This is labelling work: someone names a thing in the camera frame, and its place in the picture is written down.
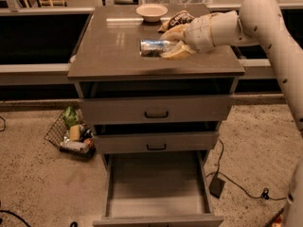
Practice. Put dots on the grey bottom drawer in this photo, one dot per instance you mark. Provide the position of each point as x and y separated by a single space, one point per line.
166 189

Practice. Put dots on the silver blue redbull can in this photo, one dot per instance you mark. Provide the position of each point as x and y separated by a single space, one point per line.
154 48

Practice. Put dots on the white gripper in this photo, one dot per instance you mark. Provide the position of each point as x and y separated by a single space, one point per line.
199 32

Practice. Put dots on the silver can in basket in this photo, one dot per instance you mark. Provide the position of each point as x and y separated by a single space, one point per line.
75 146

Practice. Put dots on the brown yellow chip bag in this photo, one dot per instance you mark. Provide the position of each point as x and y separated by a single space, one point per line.
181 17

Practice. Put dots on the grey middle drawer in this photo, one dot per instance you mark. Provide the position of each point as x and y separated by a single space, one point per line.
155 137

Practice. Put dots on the black power adapter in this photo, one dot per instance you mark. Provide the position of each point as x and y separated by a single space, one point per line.
216 186

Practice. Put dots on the black wire basket right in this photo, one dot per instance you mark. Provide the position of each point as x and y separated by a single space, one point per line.
276 220

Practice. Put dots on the black wire basket left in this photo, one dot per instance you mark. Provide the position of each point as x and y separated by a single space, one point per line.
58 136

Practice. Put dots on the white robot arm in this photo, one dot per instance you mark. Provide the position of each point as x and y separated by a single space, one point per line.
256 22

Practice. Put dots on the grey drawer cabinet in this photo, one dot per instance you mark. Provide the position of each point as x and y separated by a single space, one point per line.
110 51

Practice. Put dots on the grey top drawer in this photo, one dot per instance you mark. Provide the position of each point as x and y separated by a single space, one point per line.
157 101

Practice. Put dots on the white ceramic bowl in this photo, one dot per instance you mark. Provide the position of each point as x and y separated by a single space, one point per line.
151 12

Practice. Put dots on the grey drawer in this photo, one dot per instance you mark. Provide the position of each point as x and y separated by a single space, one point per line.
155 137
166 189
157 101

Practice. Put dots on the black wire basket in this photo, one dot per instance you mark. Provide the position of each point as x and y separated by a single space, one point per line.
58 136
276 220

